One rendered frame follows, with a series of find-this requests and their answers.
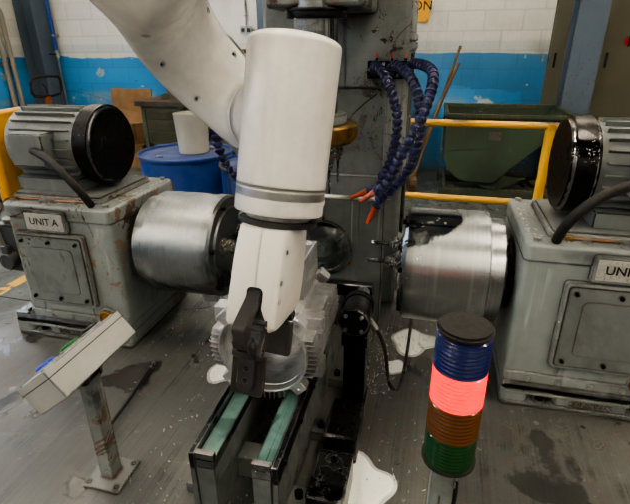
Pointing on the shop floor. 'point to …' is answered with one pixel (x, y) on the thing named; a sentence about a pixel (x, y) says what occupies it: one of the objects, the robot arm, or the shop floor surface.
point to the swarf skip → (491, 148)
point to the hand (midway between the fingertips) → (263, 363)
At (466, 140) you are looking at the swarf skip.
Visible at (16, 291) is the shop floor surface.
